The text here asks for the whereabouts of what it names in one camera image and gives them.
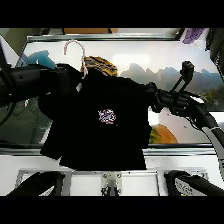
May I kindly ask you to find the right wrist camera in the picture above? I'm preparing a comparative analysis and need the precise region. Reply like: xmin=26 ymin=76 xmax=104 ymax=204
xmin=171 ymin=60 xmax=196 ymax=93

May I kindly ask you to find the purple garment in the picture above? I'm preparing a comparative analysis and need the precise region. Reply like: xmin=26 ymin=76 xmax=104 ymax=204
xmin=182 ymin=28 xmax=207 ymax=45

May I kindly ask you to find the silver frame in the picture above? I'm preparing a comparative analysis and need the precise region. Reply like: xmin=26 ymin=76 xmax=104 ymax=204
xmin=0 ymin=33 xmax=224 ymax=197

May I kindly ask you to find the pink clothes hanger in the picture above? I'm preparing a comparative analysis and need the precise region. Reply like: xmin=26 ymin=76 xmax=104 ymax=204
xmin=63 ymin=39 xmax=90 ymax=80

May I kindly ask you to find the black long-sleeved shirt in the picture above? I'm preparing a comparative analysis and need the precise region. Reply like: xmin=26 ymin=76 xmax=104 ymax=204
xmin=37 ymin=68 xmax=153 ymax=172

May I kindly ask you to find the orange black striped garment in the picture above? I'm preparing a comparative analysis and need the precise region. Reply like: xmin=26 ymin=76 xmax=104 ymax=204
xmin=83 ymin=55 xmax=120 ymax=78

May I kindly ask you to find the black cable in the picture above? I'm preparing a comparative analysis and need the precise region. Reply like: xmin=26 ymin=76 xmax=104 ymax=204
xmin=0 ymin=99 xmax=18 ymax=128

